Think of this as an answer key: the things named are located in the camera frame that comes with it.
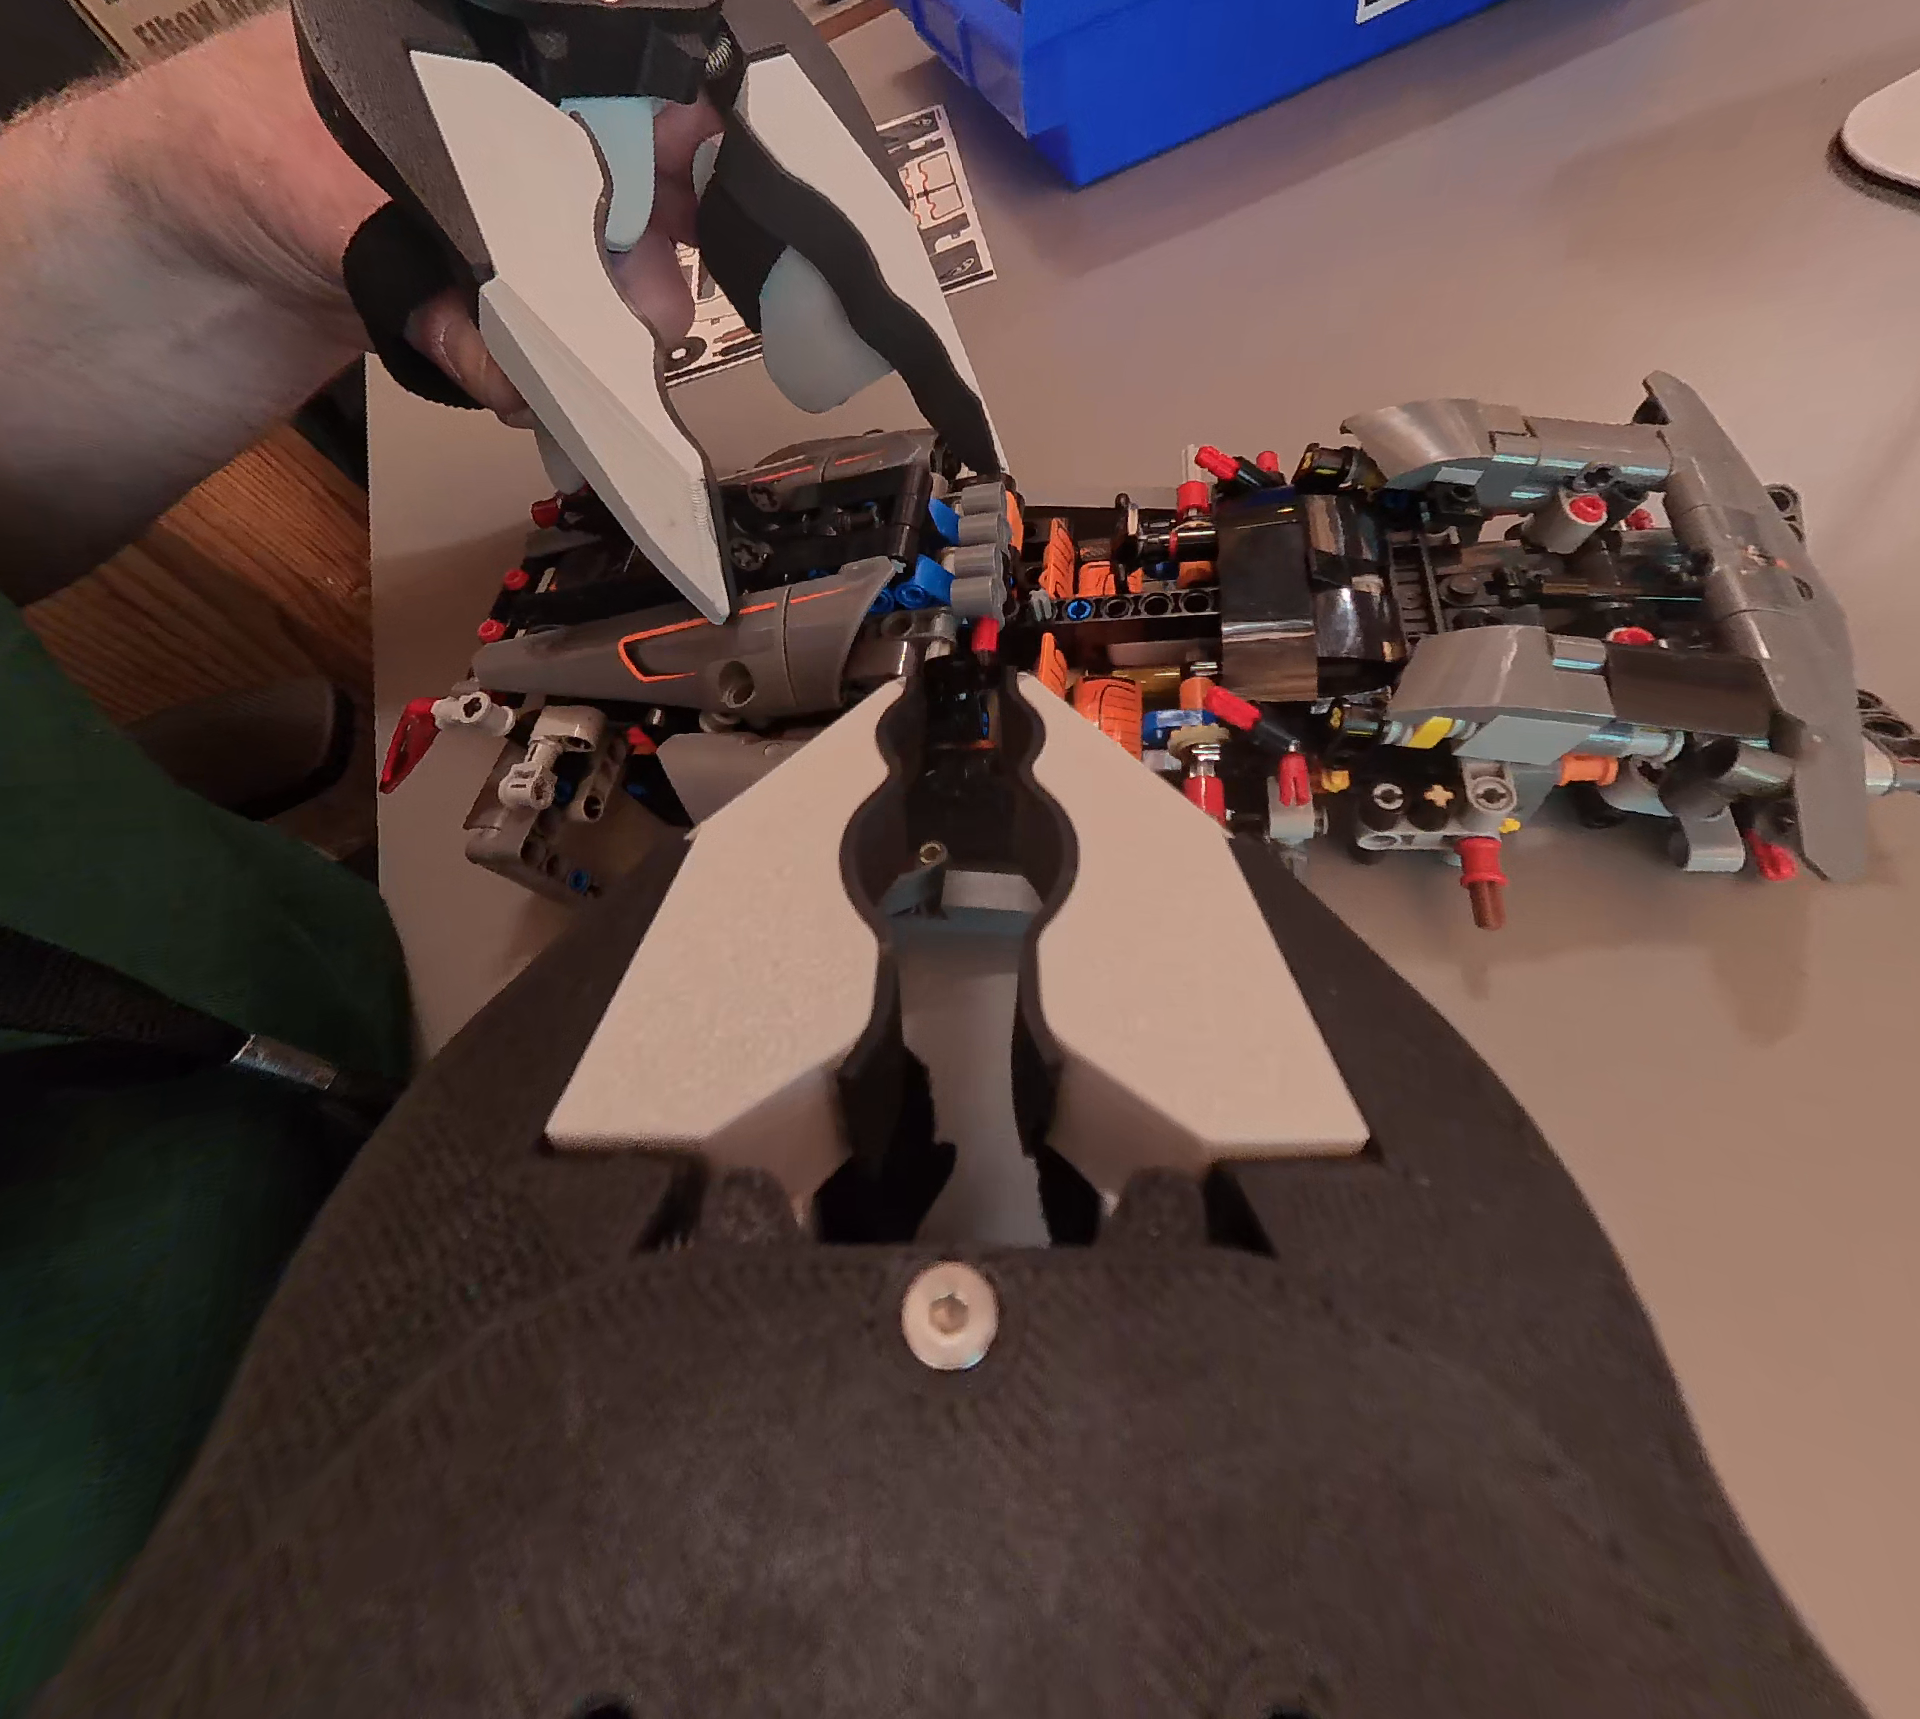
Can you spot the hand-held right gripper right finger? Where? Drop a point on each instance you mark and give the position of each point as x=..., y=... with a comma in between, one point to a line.
x=1185, y=1001

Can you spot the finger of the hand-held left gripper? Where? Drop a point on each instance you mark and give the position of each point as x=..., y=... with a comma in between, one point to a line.
x=818, y=160
x=586, y=399

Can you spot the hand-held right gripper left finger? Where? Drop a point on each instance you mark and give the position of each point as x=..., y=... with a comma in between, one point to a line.
x=721, y=1001

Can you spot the grey black lego car model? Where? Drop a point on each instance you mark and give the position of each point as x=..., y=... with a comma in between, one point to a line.
x=1349, y=639

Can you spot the person's left forearm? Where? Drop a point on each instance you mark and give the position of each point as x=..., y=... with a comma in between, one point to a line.
x=119, y=294

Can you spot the lego sticker sheet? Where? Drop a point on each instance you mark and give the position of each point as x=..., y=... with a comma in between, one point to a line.
x=938, y=196

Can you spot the person's left hand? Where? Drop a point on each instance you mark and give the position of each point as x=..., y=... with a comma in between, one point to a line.
x=285, y=203

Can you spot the person's green shirt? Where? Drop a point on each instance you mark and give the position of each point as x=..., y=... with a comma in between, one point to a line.
x=150, y=1299

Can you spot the white flat stand base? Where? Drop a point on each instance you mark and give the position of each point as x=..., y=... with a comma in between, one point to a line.
x=1891, y=137

